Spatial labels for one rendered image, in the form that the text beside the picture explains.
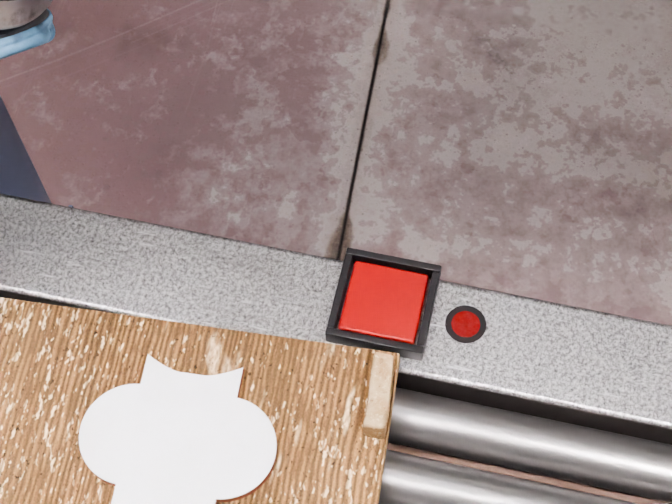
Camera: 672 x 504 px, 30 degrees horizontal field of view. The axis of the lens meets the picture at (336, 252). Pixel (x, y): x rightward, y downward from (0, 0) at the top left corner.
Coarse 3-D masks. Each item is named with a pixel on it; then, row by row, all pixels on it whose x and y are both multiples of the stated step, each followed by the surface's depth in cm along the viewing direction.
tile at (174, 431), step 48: (144, 384) 93; (192, 384) 93; (240, 384) 93; (96, 432) 91; (144, 432) 91; (192, 432) 91; (240, 432) 91; (144, 480) 90; (192, 480) 89; (240, 480) 89
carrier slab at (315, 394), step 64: (0, 320) 96; (64, 320) 96; (128, 320) 96; (0, 384) 94; (64, 384) 94; (256, 384) 93; (320, 384) 93; (0, 448) 92; (64, 448) 92; (320, 448) 91; (384, 448) 91
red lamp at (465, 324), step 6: (462, 312) 98; (468, 312) 98; (456, 318) 98; (462, 318) 98; (468, 318) 98; (474, 318) 98; (456, 324) 97; (462, 324) 97; (468, 324) 97; (474, 324) 97; (456, 330) 97; (462, 330) 97; (468, 330) 97; (474, 330) 97; (462, 336) 97; (468, 336) 97
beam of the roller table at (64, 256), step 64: (0, 256) 101; (64, 256) 101; (128, 256) 101; (192, 256) 101; (256, 256) 101; (192, 320) 98; (256, 320) 98; (320, 320) 98; (512, 320) 97; (576, 320) 97; (640, 320) 97; (448, 384) 96; (512, 384) 95; (576, 384) 95; (640, 384) 95
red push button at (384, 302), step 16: (352, 272) 98; (368, 272) 98; (384, 272) 98; (400, 272) 98; (416, 272) 98; (352, 288) 98; (368, 288) 98; (384, 288) 97; (400, 288) 97; (416, 288) 97; (352, 304) 97; (368, 304) 97; (384, 304) 97; (400, 304) 97; (416, 304) 97; (352, 320) 96; (368, 320) 96; (384, 320) 96; (400, 320) 96; (416, 320) 96; (384, 336) 96; (400, 336) 96
